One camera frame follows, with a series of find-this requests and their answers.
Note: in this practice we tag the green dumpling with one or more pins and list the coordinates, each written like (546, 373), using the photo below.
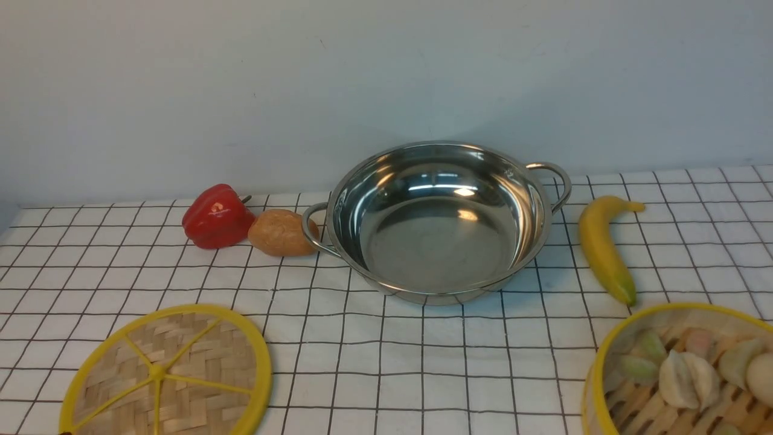
(639, 370)

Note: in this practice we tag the white grid tablecloth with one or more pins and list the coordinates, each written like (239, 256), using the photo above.
(349, 360)

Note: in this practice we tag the stainless steel pot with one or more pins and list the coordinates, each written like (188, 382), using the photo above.
(439, 222)

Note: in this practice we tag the red bell pepper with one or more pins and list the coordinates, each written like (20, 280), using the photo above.
(217, 219)

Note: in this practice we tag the white round bun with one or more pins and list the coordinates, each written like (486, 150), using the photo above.
(759, 378)

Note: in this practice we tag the yellow bamboo steamer basket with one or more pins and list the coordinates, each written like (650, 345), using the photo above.
(727, 339)

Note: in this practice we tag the brown potato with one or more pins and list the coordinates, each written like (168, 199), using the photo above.
(278, 233)

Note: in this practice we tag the yellow banana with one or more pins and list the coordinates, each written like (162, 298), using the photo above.
(600, 249)

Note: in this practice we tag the white pleated dumpling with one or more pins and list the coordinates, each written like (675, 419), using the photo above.
(688, 381)

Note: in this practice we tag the yellow bamboo steamer lid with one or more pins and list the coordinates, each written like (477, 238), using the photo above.
(190, 369)

